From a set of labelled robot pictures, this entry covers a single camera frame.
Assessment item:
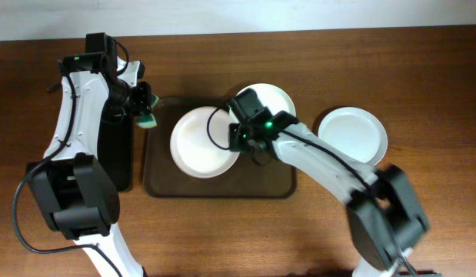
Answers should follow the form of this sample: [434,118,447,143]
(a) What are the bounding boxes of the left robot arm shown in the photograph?
[19,32,158,276]

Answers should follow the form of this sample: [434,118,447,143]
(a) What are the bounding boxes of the brown plastic serving tray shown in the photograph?
[142,96,297,199]

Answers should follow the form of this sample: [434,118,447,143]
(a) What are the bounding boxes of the black rectangular tray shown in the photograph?
[97,115,134,192]

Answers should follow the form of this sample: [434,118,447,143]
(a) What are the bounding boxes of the pale blue plate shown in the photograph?
[318,107,388,165]

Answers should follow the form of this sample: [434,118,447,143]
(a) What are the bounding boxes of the green scrubbing sponge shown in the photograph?
[136,95,159,128]

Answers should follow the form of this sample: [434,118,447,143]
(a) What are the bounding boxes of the white plate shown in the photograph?
[170,106,239,179]
[238,83,297,116]

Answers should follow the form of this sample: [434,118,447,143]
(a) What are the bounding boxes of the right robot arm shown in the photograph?
[227,88,429,276]

